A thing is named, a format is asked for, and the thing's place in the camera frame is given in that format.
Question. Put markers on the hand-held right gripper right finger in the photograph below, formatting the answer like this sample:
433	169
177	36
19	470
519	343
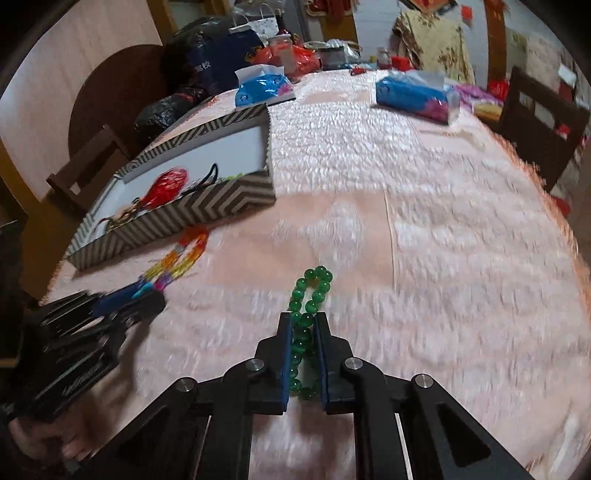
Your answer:
328	369

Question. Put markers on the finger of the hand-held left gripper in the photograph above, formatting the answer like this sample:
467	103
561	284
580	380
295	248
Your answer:
115	301
147	304

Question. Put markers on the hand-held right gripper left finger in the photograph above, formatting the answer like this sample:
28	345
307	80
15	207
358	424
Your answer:
287	344

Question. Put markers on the red tassel ornament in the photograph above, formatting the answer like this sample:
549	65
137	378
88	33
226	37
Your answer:
166	184

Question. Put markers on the striped jewelry box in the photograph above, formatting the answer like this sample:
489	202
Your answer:
207	147

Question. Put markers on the person's left hand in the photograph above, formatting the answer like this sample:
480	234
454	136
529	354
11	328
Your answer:
46	438

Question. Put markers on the dark wooden chair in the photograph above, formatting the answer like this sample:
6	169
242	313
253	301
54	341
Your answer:
87	157
526	120

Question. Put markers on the pink fluffy blanket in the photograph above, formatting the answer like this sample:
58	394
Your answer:
438	230

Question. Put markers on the small black plastic bag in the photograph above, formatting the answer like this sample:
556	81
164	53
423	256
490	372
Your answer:
161	113

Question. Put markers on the round dark wooden board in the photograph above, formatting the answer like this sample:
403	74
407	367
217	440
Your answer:
115	78

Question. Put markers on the blue tissue pack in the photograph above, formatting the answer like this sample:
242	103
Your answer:
411	94
263	87

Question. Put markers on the navy paper bag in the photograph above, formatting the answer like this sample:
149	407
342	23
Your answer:
226	50

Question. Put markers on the large black plastic bag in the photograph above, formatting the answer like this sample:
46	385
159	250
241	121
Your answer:
194	37

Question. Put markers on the red plastic bag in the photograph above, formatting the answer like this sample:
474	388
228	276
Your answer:
304	60

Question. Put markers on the grey box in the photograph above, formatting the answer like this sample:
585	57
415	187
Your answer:
334	57

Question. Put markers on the white paper gift bag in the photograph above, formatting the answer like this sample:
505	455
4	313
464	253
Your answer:
265	25

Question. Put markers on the beige floral cloth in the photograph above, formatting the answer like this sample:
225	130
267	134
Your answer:
438	46

